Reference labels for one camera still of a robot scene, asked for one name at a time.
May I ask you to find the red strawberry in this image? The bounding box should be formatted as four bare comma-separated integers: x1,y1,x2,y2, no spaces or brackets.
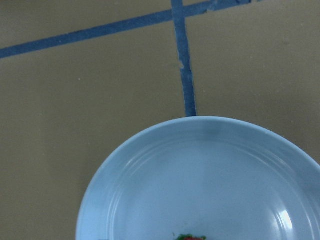
175,234,207,240

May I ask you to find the blue plastic plate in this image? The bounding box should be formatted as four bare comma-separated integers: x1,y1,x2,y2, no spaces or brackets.
75,116,320,240

